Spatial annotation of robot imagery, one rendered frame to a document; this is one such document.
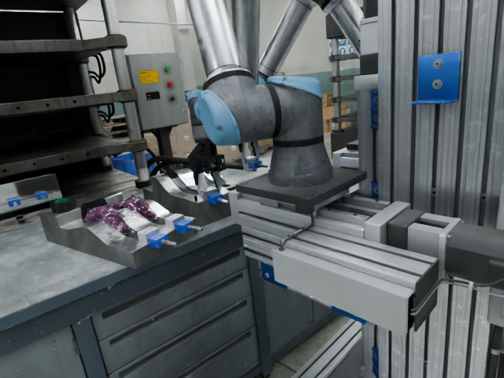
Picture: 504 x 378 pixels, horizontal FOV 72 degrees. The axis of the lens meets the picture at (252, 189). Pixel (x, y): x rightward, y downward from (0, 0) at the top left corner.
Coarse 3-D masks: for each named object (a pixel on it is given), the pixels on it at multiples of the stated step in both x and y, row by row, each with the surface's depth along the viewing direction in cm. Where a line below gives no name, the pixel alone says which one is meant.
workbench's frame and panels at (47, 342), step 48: (240, 240) 132; (96, 288) 96; (144, 288) 111; (192, 288) 124; (240, 288) 138; (0, 336) 88; (48, 336) 96; (96, 336) 105; (144, 336) 115; (192, 336) 128; (240, 336) 142; (288, 336) 162
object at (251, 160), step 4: (252, 156) 151; (248, 160) 148; (252, 160) 149; (256, 160) 148; (260, 160) 147; (244, 164) 150; (248, 164) 148; (252, 164) 146; (256, 164) 146; (260, 164) 145; (264, 164) 144; (244, 168) 151; (248, 168) 149; (252, 168) 147; (256, 168) 146
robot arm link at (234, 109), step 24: (192, 0) 76; (216, 0) 76; (216, 24) 74; (216, 48) 73; (216, 72) 71; (240, 72) 71; (216, 96) 68; (240, 96) 69; (264, 96) 70; (216, 120) 68; (240, 120) 69; (264, 120) 70; (216, 144) 73
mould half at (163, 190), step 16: (160, 176) 144; (192, 176) 148; (208, 176) 150; (144, 192) 158; (160, 192) 143; (176, 192) 137; (224, 192) 129; (176, 208) 135; (192, 208) 124; (208, 208) 124; (224, 208) 128
